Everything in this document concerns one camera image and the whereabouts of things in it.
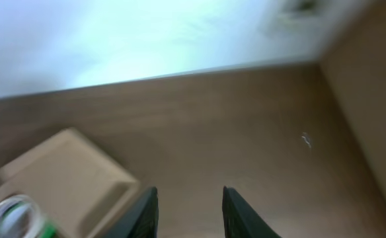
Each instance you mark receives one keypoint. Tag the brown cardboard box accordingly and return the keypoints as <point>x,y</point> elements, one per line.
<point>78,186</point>

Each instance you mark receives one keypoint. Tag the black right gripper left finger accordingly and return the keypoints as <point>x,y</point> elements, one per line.
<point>141,220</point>

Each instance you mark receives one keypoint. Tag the cream masking tape roll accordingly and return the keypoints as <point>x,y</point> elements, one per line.
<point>8,202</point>

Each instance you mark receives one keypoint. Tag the green tape roll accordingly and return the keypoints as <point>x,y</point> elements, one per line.
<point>49,229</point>

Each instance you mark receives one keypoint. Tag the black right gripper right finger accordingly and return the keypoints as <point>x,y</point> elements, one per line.
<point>241,220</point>

